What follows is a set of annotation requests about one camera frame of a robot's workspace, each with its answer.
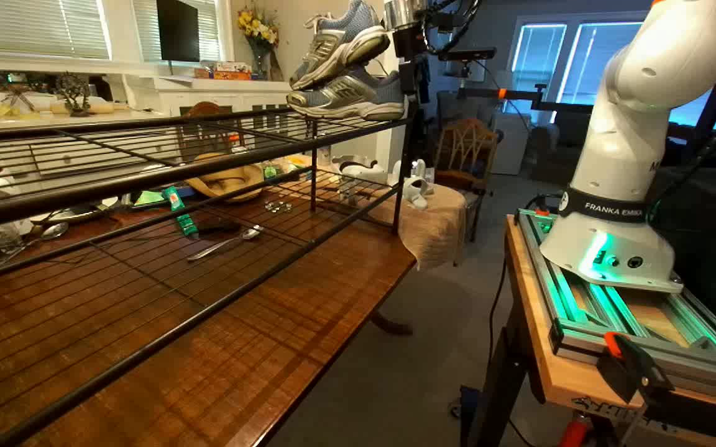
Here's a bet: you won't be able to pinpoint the black orange clamp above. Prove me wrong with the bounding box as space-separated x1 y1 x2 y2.
594 330 676 407

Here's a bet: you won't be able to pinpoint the metal spoon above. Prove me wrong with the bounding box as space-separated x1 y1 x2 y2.
183 224 269 265

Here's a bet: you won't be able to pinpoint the white cabinet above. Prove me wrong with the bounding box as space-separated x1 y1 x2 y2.
0 55 297 119

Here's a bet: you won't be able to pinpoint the black boom camera stand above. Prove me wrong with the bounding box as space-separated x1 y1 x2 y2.
442 44 573 115

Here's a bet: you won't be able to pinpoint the window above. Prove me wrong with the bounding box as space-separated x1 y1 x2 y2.
510 17 716 135

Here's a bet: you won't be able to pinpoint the dark wooden chair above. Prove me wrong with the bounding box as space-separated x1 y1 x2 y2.
430 115 503 244

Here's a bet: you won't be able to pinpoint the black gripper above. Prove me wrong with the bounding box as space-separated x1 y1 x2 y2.
381 0 428 100

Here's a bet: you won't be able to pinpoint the black flat screen monitor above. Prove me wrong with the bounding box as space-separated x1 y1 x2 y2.
155 0 202 65

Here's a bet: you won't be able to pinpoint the wooden workbench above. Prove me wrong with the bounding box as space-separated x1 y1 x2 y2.
459 212 716 447

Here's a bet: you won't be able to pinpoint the black metal shoe rack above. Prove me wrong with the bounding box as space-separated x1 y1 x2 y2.
0 94 422 447

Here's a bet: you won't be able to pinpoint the grey blue sneaker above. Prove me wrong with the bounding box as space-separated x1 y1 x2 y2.
288 0 394 92
284 69 411 125

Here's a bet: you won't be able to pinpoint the yellow flower bouquet in vase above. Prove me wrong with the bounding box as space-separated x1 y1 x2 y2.
237 6 282 83

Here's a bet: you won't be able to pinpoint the white window blinds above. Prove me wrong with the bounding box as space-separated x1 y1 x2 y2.
0 0 114 59

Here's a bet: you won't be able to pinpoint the beige cloth covered stool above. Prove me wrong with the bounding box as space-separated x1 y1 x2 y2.
367 176 482 272

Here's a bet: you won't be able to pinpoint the white figurine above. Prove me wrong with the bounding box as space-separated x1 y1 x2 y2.
403 157 436 212

